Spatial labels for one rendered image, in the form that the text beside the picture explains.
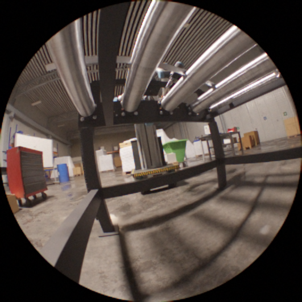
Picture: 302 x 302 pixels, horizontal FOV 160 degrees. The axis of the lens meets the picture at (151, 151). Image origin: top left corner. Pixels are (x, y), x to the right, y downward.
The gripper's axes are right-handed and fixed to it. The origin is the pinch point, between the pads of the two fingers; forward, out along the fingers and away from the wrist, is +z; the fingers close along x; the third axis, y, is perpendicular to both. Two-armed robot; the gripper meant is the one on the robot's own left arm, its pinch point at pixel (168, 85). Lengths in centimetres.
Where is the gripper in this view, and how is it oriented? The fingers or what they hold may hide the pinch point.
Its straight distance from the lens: 100.1
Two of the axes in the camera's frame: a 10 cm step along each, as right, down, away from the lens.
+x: 2.1, 1.1, -9.7
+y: -8.7, -4.2, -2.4
